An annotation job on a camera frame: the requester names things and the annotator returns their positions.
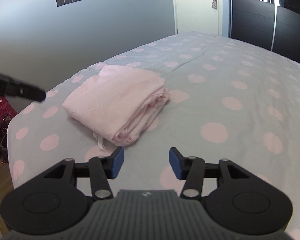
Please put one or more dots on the dark sliding door wardrobe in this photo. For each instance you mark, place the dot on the dark sliding door wardrobe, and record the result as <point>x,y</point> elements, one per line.
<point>272,22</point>

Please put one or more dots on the grey pink polka dot bedspread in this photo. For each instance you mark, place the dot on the grey pink polka dot bedspread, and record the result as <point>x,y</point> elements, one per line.
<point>227,92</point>

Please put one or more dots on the folded pink lace garment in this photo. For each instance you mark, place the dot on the folded pink lace garment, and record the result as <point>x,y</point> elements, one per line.
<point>126,140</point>

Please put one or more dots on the white room door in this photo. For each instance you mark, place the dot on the white room door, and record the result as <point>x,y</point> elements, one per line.
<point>197,7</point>

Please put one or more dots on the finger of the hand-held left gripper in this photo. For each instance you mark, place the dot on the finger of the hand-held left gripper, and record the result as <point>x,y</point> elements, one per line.
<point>24,91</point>

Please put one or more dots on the light pink garment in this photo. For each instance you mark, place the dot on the light pink garment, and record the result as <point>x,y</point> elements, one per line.
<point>114,92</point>

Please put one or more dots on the small hanging fabric pouch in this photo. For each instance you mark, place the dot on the small hanging fabric pouch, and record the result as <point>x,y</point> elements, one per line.
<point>214,3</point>

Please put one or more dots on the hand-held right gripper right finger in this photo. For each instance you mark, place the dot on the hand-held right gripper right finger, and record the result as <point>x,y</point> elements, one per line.
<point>176,164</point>

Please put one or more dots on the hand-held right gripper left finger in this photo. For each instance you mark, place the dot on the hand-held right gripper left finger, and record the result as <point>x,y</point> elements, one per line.
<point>117,164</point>

